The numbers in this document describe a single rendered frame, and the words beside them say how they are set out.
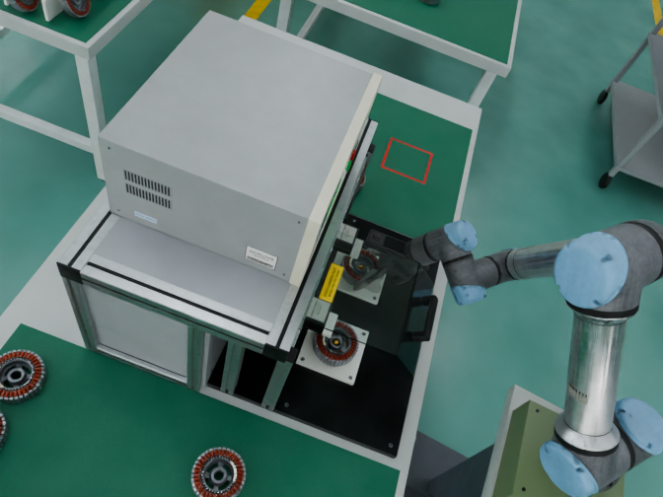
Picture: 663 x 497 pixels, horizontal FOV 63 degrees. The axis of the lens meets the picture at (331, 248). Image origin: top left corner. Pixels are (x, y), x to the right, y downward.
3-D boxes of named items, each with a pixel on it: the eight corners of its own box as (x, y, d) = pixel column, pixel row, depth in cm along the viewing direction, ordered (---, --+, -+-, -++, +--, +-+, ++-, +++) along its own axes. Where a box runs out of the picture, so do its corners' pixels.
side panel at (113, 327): (203, 381, 126) (209, 318, 100) (198, 391, 124) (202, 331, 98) (93, 337, 126) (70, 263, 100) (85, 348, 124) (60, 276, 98)
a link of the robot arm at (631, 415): (646, 458, 117) (690, 435, 107) (606, 484, 112) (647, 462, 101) (608, 409, 123) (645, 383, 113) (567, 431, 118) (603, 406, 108)
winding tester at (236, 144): (357, 145, 129) (383, 75, 113) (299, 287, 103) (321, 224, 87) (206, 86, 129) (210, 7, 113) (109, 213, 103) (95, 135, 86)
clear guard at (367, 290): (433, 285, 124) (443, 271, 120) (412, 377, 110) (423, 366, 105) (302, 234, 124) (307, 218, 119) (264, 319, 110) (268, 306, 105)
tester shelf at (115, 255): (373, 134, 139) (379, 121, 136) (284, 363, 98) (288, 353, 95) (215, 73, 139) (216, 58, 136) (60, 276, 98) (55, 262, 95)
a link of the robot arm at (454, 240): (468, 253, 121) (455, 218, 122) (429, 267, 129) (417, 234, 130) (484, 248, 127) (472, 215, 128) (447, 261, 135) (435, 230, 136)
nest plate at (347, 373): (367, 333, 140) (369, 331, 139) (352, 386, 131) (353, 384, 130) (314, 313, 140) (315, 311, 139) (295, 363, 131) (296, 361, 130)
